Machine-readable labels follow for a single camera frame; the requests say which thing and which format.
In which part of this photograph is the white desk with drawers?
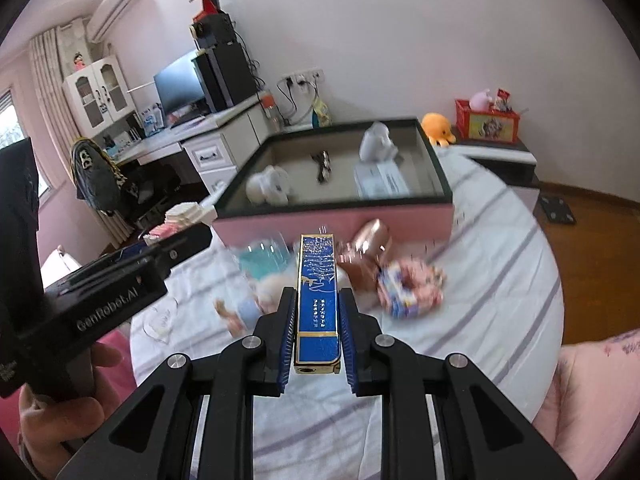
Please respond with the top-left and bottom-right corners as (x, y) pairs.
(115, 92), (270, 194)

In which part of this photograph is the red toy storage crate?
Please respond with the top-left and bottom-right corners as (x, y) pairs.
(454, 100), (520, 144)

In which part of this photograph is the beige curtain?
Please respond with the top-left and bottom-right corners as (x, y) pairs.
(27, 27), (132, 248)

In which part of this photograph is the clear plastic rectangular case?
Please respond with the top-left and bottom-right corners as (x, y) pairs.
(354, 160), (410, 200)

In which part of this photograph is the black hair clip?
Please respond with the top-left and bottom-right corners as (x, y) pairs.
(311, 151), (332, 184)

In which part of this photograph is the white wall power strip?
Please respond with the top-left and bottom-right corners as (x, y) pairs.
(282, 68), (324, 86)

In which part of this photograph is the low black white cabinet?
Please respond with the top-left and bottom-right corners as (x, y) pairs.
(436, 139), (540, 211)

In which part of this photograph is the black floor scale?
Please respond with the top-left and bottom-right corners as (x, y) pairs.
(538, 195), (576, 226)

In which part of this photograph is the blue gold rectangular box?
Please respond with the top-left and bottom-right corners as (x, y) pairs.
(294, 234), (341, 374)

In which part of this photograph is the small doll figurine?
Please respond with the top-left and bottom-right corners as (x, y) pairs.
(214, 273), (290, 338)

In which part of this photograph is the black speaker on tower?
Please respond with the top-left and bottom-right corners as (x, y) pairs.
(190, 12), (236, 49)

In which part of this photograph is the orange cap water bottle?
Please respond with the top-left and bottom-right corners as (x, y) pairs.
(260, 93), (282, 133)

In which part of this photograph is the black computer monitor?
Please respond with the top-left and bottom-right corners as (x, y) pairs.
(154, 51), (205, 115)

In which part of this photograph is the pink bedding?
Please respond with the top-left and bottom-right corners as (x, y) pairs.
(534, 330), (639, 479)

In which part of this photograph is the red paper bag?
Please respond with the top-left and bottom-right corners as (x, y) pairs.
(193, 0), (221, 23)

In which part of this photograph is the pink plush in crate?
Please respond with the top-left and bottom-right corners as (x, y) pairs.
(469, 89), (494, 113)

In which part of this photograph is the teal clear plastic container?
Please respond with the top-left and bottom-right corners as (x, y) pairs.
(231, 233), (292, 281)

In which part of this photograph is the rose gold metal cup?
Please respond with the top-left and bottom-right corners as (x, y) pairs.
(336, 219), (393, 292)

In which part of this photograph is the black office chair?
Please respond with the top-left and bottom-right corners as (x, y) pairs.
(118, 153), (208, 231)

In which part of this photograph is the person's left hand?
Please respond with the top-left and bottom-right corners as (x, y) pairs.
(18, 342), (122, 479)

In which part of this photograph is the black jacket on chair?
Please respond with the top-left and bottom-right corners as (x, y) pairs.
(70, 138), (131, 217)

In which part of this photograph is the yellow snack bag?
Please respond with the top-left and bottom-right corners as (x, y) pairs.
(311, 96), (332, 128)

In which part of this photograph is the white glass-door cabinet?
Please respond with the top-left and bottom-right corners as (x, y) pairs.
(63, 55), (136, 138)

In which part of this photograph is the white round toy figure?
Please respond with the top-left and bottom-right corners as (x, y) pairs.
(245, 165), (292, 206)

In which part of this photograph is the black computer tower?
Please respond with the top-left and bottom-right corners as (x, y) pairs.
(192, 42), (257, 113)

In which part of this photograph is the pink white block toy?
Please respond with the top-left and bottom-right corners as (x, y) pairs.
(142, 202), (217, 246)

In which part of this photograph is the orange octopus plush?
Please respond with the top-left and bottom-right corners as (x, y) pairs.
(421, 113), (457, 148)

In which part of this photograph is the pink storage box tray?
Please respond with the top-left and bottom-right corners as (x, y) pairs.
(213, 118), (454, 246)

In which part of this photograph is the white air conditioner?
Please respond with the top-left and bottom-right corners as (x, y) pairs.
(86, 0), (134, 44)

